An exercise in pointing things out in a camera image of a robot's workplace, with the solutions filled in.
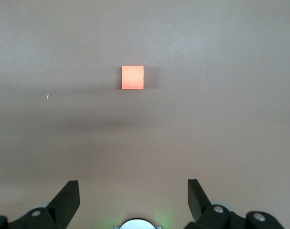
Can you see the orange foam block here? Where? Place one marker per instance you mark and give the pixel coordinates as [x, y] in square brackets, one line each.
[132, 77]

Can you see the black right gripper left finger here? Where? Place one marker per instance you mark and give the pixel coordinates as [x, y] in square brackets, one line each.
[61, 207]

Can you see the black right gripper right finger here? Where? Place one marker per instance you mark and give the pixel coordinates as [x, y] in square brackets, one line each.
[202, 210]

